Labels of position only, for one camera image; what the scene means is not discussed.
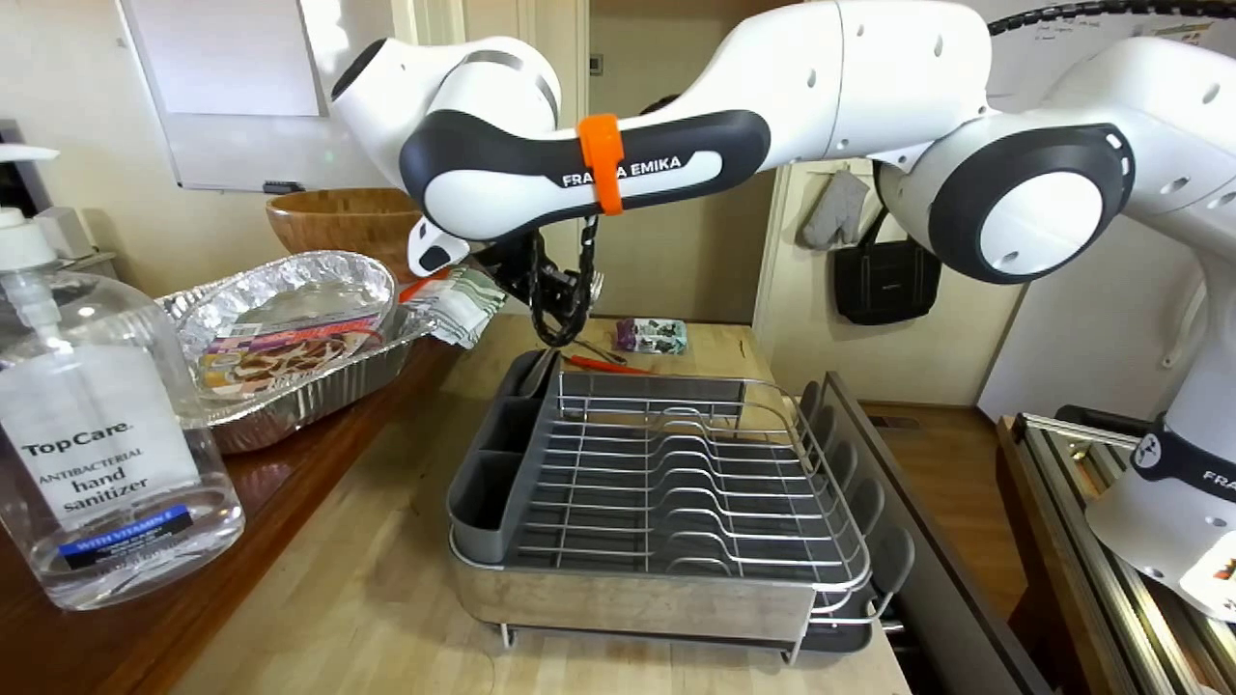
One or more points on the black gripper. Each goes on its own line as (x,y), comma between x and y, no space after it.
(540,273)

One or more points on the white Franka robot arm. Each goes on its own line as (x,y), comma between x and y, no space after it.
(798,102)

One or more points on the grey dish rack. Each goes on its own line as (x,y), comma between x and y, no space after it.
(670,517)

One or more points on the red silicone spatula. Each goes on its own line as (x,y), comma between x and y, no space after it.
(601,365)

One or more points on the teal sponge packet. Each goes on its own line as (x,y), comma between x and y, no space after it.
(648,339)

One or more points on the wooden bowl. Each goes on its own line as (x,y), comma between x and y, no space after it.
(332,226)

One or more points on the aluminium foil tray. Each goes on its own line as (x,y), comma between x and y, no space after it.
(294,333)

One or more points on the grey oven mitt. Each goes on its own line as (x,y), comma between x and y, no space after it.
(833,215)

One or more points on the black tote bag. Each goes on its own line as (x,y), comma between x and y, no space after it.
(880,291)

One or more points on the dark brown wooden counter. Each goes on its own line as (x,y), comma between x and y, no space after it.
(283,483)

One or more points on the clear hand sanitizer bottle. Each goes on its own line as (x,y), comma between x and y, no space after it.
(103,438)

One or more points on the white refrigerator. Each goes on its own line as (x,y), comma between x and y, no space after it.
(1081,349)

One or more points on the white wall whiteboard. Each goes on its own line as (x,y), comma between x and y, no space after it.
(218,80)

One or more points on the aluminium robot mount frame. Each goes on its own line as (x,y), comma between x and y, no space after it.
(1161,657)

